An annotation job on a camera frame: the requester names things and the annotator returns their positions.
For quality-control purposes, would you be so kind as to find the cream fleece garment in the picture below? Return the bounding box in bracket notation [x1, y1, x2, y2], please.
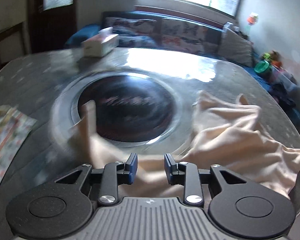
[70, 90, 300, 199]

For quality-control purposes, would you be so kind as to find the floral fabric storage bag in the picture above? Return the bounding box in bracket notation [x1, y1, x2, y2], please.
[0, 105, 37, 184]

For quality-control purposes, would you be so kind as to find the grey quilted star table cover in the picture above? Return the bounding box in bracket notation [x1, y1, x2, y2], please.
[0, 47, 300, 240]

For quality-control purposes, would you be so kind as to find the black round induction cooktop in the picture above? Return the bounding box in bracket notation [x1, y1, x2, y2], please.
[76, 74, 177, 143]

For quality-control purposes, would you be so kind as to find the green plastic bowl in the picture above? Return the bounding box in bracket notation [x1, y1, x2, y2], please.
[254, 61, 271, 75]

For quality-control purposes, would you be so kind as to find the stuffed toy pile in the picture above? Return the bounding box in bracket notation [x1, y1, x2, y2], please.
[261, 50, 282, 69]

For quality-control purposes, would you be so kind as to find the grey pillow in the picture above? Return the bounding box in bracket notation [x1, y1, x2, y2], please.
[218, 22, 253, 67]

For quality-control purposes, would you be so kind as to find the dark blue sofa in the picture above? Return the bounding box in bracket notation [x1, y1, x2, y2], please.
[65, 11, 300, 127]

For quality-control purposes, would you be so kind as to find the white tissue box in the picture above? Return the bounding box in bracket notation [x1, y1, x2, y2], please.
[81, 27, 119, 58]

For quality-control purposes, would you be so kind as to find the right butterfly print cushion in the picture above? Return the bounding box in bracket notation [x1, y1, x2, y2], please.
[161, 18, 208, 54]

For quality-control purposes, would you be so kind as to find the butterfly print cushion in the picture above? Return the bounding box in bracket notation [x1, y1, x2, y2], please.
[105, 17, 158, 48]
[161, 18, 208, 54]

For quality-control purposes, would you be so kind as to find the left butterfly print cushion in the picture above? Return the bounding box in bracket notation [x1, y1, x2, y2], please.
[105, 17, 158, 48]

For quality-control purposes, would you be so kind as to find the dark wooden door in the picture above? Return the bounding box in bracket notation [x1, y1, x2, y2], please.
[27, 0, 76, 54]

